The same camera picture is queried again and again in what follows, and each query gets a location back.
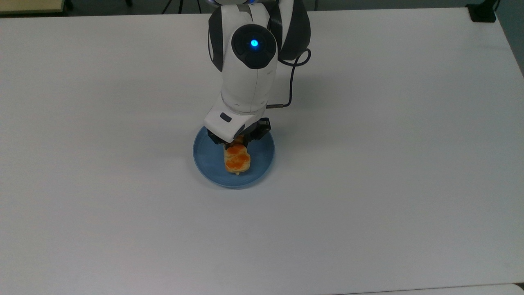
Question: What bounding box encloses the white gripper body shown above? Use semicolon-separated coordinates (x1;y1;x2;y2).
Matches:
203;100;257;143

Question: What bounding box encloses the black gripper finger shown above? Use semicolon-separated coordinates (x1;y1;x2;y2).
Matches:
244;117;272;142
207;129;228;146

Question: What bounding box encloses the orange glazed bread loaf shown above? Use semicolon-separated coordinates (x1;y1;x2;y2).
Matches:
223;136;251;176

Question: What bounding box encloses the blue round plate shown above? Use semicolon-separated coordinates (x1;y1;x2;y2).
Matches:
193;125;275;189

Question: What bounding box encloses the beige wooden desk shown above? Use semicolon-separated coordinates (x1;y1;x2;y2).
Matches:
0;0;67;16

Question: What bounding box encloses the black table clamp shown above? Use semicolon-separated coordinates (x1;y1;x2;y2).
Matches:
466;0;501;23

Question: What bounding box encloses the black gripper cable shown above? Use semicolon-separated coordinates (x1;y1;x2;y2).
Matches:
266;48;312;109

